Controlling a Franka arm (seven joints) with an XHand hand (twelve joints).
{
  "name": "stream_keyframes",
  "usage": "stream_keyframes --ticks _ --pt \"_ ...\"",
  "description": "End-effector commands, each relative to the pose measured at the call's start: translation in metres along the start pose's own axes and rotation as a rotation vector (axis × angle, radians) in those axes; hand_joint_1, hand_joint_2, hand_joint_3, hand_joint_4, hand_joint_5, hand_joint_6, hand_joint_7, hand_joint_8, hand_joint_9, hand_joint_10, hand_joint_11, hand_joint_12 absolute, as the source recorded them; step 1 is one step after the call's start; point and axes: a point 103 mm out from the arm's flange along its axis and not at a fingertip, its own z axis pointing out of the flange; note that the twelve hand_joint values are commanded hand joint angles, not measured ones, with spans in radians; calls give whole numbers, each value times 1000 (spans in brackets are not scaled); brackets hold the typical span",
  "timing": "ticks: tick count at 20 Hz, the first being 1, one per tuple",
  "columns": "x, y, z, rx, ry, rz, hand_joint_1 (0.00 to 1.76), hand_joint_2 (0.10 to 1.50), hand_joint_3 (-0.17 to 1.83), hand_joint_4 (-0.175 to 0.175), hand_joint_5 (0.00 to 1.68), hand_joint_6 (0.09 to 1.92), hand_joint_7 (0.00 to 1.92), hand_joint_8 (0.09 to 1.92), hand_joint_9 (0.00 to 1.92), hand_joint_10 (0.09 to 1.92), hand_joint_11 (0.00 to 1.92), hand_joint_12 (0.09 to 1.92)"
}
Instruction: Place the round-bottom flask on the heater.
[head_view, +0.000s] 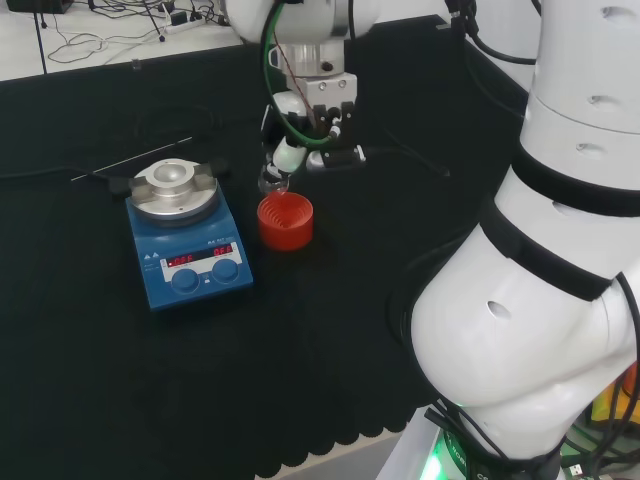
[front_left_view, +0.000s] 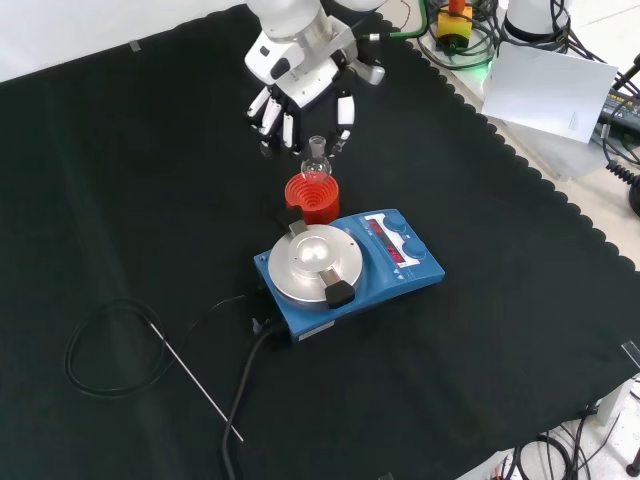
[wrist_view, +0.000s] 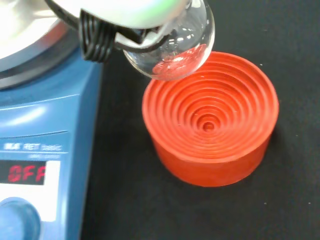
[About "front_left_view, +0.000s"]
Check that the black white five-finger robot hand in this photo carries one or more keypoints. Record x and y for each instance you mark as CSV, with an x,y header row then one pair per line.
x,y
310,82

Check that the clear round-bottom glass flask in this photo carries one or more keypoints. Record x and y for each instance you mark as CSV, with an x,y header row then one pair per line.
x,y
316,165

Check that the orange stepped flask holder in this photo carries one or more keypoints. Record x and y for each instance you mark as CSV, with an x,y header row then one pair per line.
x,y
312,200

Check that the blue heater with steel block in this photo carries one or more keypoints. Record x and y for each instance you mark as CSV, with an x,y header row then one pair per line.
x,y
320,262

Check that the yellow stop button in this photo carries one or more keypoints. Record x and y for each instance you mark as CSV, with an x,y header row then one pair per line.
x,y
454,22

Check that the grey tape piece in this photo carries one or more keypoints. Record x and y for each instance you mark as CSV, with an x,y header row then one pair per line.
x,y
135,46

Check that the pale board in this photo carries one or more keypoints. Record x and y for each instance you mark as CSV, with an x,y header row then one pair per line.
x,y
545,90

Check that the black box with yellow label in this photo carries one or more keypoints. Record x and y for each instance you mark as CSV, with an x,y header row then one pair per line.
x,y
622,107

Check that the clear tape piece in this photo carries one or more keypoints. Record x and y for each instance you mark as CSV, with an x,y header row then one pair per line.
x,y
631,352

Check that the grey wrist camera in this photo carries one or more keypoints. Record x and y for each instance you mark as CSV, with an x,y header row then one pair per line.
x,y
372,75

